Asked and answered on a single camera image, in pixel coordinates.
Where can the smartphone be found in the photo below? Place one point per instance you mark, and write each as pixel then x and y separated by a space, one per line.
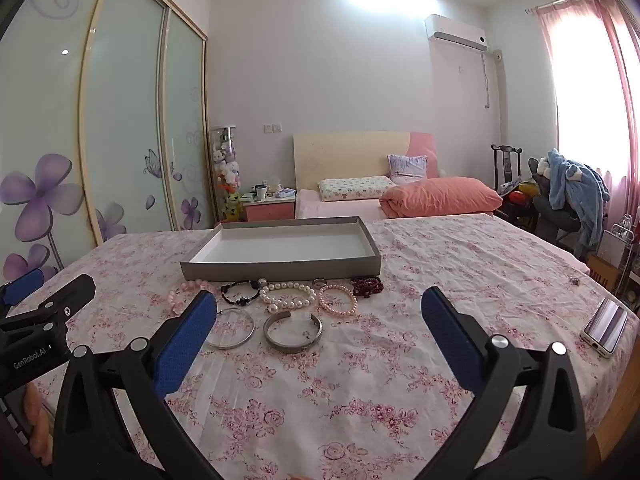
pixel 605 327

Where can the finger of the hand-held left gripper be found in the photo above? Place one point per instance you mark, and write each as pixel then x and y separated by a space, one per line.
pixel 70 295
pixel 22 285

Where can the purple pillow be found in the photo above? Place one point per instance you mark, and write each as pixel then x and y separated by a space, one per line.
pixel 407 167

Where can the clear tower of plush toys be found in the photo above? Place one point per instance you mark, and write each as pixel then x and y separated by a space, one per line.
pixel 225 165

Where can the grey shallow tray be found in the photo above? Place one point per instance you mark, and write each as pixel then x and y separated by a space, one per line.
pixel 280 250

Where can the beige and pink headboard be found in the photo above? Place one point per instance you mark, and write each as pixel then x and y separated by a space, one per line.
pixel 340 155

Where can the person's left hand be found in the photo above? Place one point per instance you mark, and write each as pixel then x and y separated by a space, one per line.
pixel 41 420

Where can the pink floral tablecloth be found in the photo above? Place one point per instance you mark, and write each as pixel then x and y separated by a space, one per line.
pixel 350 385

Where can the thin silver bangle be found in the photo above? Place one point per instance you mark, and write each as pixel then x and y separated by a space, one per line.
pixel 230 348

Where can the blue fleece garment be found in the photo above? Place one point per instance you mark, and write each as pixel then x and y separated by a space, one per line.
pixel 575 180

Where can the bed with pink sheet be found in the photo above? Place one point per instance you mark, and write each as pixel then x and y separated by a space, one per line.
pixel 330 205

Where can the white air conditioner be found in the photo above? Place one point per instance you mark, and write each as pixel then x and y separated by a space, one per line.
pixel 452 30

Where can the grey office chair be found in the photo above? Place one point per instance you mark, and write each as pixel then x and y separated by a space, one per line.
pixel 550 210

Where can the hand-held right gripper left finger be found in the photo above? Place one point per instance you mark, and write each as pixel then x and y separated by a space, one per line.
pixel 185 340

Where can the pink and beige nightstand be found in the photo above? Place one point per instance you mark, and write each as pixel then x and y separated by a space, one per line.
pixel 270 211

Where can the yellow plush toy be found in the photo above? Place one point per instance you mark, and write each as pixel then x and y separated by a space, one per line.
pixel 526 191

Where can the floral print pillow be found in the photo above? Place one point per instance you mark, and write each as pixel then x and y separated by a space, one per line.
pixel 355 187

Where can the pink curtain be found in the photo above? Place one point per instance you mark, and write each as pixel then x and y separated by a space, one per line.
pixel 627 110

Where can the metal rack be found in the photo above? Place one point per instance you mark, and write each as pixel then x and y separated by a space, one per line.
pixel 625 240

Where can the cardboard box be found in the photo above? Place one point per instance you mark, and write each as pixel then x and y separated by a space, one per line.
pixel 602 270

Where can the wall switch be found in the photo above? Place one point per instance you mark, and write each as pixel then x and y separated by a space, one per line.
pixel 273 127

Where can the wide silver cuff bangle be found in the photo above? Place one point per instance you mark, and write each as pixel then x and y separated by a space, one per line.
pixel 292 349

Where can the dark wooden chair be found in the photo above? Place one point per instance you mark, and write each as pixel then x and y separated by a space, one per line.
pixel 505 165

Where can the folded orange quilt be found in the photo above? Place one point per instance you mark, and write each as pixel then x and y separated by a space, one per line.
pixel 440 195

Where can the floral sliding door wardrobe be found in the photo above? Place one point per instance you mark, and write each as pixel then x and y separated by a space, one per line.
pixel 125 110

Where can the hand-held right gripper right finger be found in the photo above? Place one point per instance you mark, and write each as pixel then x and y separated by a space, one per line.
pixel 450 340

